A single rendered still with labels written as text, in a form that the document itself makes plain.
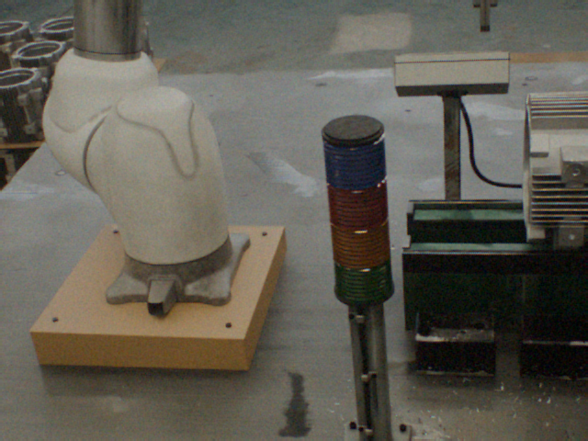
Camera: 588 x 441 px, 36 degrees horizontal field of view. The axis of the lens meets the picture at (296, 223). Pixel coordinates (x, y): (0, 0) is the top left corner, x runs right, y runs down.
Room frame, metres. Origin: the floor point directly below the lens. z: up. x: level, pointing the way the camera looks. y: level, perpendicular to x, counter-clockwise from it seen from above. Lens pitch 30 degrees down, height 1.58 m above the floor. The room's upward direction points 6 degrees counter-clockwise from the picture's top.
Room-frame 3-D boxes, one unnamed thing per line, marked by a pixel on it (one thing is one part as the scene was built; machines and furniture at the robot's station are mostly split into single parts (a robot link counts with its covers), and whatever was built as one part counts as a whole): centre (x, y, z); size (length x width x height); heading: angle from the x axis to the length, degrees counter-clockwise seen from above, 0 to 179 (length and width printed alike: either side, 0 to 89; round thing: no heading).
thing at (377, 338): (0.79, -0.06, 1.01); 0.08 x 0.08 x 0.42; 77
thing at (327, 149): (0.79, -0.06, 1.19); 0.06 x 0.06 x 0.04
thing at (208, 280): (1.12, 0.18, 0.88); 0.22 x 0.18 x 0.06; 169
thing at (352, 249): (0.79, -0.06, 1.10); 0.06 x 0.06 x 0.04
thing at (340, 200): (0.79, -0.06, 1.14); 0.06 x 0.06 x 0.04
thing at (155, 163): (1.16, 0.18, 1.02); 0.18 x 0.16 x 0.22; 32
